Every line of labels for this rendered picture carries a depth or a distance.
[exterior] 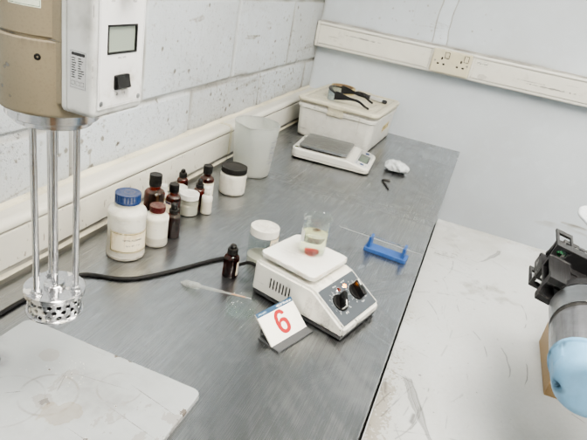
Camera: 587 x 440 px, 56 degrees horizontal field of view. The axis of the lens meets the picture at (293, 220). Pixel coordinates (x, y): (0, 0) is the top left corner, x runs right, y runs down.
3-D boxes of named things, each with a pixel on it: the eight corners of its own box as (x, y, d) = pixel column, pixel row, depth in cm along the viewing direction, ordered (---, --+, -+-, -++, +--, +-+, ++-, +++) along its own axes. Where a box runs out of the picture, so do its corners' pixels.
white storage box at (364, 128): (392, 135, 226) (401, 100, 220) (369, 155, 194) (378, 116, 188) (323, 116, 235) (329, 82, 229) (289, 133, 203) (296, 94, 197)
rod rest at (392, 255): (407, 259, 126) (411, 245, 124) (403, 264, 123) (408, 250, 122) (366, 244, 129) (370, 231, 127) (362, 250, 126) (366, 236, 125)
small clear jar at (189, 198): (199, 210, 130) (202, 190, 127) (195, 219, 125) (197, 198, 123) (180, 207, 130) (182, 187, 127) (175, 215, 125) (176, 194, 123)
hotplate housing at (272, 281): (376, 313, 103) (386, 278, 99) (340, 343, 93) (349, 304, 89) (282, 264, 113) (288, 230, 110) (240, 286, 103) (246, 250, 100)
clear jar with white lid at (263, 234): (241, 263, 111) (247, 228, 108) (250, 250, 116) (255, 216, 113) (270, 271, 110) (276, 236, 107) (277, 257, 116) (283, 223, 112)
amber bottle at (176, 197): (178, 215, 126) (182, 181, 122) (179, 222, 123) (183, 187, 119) (163, 214, 125) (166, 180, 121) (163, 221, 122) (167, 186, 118)
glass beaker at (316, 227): (312, 263, 99) (321, 223, 95) (291, 250, 102) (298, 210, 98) (333, 255, 103) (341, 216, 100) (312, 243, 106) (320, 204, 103)
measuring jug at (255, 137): (241, 156, 170) (247, 109, 163) (280, 167, 168) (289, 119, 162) (220, 175, 153) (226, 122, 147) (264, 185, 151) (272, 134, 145)
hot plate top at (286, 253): (348, 261, 103) (349, 257, 102) (313, 283, 93) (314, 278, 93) (297, 237, 108) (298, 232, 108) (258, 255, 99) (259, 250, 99)
